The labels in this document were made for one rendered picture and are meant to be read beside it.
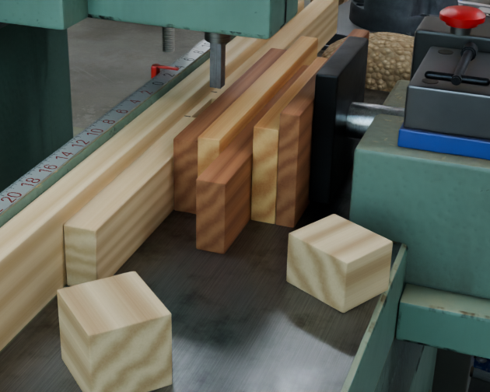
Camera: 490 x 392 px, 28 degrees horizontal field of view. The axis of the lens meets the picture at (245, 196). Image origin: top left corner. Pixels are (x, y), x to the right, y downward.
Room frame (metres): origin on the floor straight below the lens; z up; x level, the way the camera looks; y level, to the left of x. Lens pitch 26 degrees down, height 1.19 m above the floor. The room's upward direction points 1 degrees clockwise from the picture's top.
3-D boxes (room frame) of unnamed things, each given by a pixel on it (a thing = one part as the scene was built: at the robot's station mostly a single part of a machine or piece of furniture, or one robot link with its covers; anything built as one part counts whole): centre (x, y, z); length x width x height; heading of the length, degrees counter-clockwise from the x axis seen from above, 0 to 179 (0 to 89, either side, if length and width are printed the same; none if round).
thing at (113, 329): (0.40, 0.06, 0.92); 0.05 x 0.04 x 0.04; 29
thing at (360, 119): (0.62, -0.09, 0.95); 0.09 x 0.07 x 0.09; 162
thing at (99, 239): (0.74, 0.00, 0.92); 0.55 x 0.02 x 0.04; 162
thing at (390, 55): (0.86, -0.13, 0.92); 0.14 x 0.09 x 0.04; 72
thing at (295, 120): (0.65, -0.06, 0.94); 0.20 x 0.01 x 0.08; 162
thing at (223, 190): (0.63, -0.02, 0.92); 0.23 x 0.02 x 0.05; 162
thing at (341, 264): (0.49, -0.05, 0.92); 0.05 x 0.04 x 0.03; 43
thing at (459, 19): (0.64, -0.14, 1.02); 0.03 x 0.03 x 0.01
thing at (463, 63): (0.58, -0.13, 1.01); 0.07 x 0.04 x 0.01; 162
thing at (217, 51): (0.68, 0.02, 0.97); 0.01 x 0.01 x 0.05; 72
